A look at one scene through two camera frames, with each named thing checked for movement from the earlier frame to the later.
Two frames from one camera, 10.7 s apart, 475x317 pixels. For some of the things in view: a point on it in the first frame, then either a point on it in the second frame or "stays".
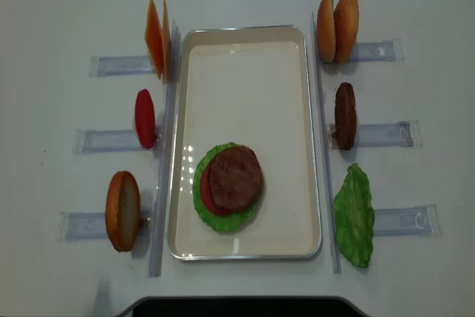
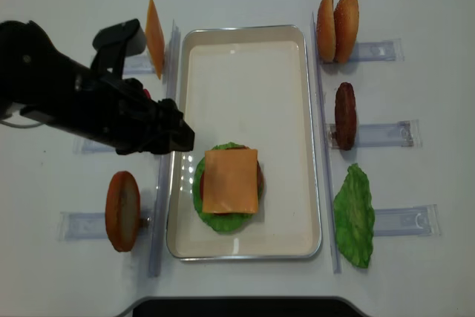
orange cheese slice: [166, 48] to [230, 181]
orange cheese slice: [154, 36] stays
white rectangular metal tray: [247, 85] stays
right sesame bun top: [346, 26] stays
